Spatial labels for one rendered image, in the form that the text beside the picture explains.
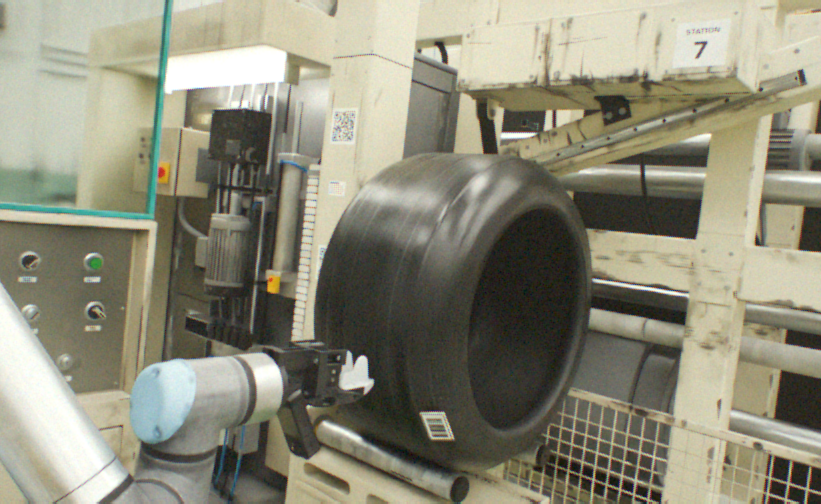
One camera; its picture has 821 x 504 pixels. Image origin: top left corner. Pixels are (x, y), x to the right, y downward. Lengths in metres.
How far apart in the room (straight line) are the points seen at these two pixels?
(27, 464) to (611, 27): 1.18
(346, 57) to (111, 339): 0.77
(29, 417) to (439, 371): 0.55
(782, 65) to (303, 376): 1.02
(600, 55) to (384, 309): 0.69
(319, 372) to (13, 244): 0.70
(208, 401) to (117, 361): 0.73
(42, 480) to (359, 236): 0.58
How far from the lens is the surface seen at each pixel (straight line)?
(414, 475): 1.19
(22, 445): 0.75
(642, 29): 1.38
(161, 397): 0.81
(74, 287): 1.46
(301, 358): 0.93
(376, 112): 1.38
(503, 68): 1.50
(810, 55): 1.42
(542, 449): 1.37
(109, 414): 1.51
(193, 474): 0.86
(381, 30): 1.41
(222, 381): 0.84
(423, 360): 1.00
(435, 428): 1.06
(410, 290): 0.99
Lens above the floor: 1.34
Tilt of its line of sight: 3 degrees down
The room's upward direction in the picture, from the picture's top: 6 degrees clockwise
